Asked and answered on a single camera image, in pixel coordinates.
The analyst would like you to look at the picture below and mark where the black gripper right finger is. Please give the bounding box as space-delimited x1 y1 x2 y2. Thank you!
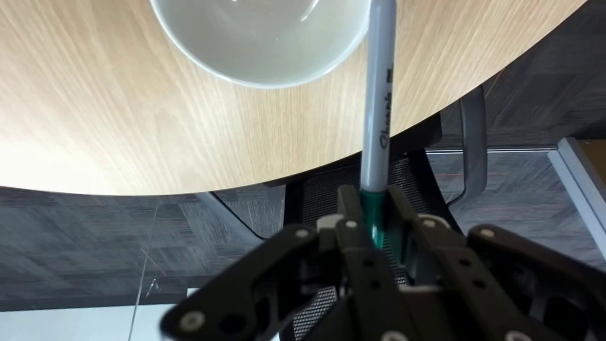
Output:
385 187 606 341

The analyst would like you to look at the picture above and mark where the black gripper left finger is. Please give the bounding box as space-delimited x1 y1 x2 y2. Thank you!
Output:
160 187 406 341

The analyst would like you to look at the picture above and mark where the green capped grey marker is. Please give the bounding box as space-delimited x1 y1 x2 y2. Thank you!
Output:
359 0 398 253

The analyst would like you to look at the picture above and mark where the white ceramic bowl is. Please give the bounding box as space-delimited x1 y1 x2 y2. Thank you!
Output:
148 0 376 90

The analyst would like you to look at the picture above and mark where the black mesh office chair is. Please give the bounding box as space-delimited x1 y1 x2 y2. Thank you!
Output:
211 84 495 341

